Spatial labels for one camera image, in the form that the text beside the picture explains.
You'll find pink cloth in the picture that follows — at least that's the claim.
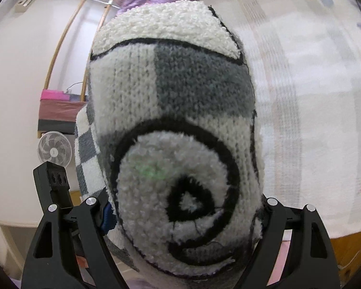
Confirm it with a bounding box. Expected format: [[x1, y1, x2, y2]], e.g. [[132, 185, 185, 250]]
[[40, 89, 71, 101]]

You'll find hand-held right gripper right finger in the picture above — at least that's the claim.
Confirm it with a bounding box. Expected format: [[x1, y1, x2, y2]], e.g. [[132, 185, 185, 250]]
[[235, 194, 340, 289]]

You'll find wooden clothes rack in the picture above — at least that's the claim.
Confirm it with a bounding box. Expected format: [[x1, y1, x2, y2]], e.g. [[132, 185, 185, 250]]
[[44, 0, 121, 103]]

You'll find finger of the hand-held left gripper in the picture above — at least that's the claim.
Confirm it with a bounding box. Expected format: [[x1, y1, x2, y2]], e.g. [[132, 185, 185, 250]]
[[33, 161, 73, 210]]

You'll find maroon cloth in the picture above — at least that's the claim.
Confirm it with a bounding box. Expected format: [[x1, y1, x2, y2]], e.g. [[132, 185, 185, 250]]
[[39, 99, 88, 121]]

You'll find pale printed bed sheet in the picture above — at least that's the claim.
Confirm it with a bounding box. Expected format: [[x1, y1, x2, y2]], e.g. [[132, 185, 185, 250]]
[[199, 0, 361, 241]]

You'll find white standing fan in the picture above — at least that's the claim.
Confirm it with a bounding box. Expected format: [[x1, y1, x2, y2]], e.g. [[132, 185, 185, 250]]
[[38, 131, 71, 169]]

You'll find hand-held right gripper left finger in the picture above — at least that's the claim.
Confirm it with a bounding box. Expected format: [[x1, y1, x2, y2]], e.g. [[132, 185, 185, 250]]
[[21, 193, 127, 289]]

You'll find grey white checkered knit cardigan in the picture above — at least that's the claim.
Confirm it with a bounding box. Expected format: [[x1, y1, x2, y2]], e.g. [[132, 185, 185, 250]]
[[75, 0, 266, 289]]

